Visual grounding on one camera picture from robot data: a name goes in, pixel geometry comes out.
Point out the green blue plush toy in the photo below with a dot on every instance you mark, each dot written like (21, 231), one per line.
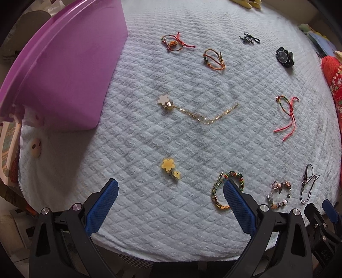
(322, 43)

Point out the purple plastic bin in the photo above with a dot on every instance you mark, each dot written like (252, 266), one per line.
(61, 77)

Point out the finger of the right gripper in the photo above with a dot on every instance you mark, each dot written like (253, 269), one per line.
(323, 242)

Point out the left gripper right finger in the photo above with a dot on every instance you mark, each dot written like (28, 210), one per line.
(292, 254)

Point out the yellow plush toy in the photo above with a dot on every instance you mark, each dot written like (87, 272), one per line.
(248, 4)

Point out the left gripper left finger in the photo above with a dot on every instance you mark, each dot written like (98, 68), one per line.
(62, 244)

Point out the yellow flower hair clip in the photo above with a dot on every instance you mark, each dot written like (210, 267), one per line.
(168, 165)

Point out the red floral pillow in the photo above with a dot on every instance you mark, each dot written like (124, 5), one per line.
(331, 68)

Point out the black wrist watch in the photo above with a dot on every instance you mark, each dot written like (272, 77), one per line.
(285, 57)

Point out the black cord jewelry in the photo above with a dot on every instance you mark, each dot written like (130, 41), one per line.
(247, 38)

